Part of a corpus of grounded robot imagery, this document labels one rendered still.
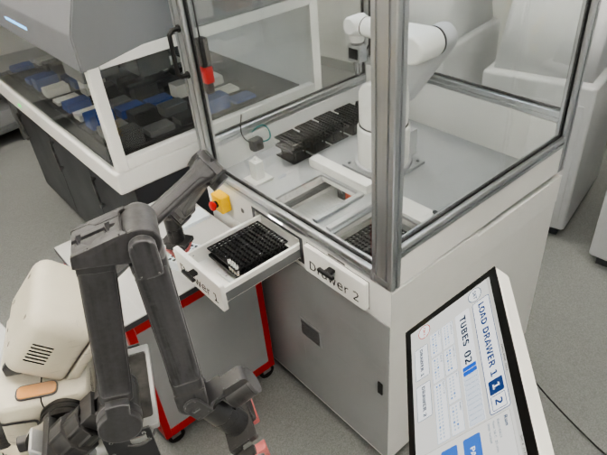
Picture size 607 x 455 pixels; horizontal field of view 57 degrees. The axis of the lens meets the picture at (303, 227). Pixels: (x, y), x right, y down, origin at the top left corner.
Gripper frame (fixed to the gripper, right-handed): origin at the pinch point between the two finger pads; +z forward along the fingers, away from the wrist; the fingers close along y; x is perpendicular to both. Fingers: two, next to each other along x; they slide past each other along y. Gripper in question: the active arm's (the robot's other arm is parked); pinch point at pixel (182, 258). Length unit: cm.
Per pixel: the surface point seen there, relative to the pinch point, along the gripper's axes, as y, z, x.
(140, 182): 44, 0, -42
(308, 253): -48.5, -9.6, -3.0
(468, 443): -105, -30, 66
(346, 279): -64, -10, 6
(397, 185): -80, -50, 11
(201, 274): -18.6, -10.5, 16.4
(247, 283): -31.8, -5.3, 11.8
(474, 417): -105, -31, 61
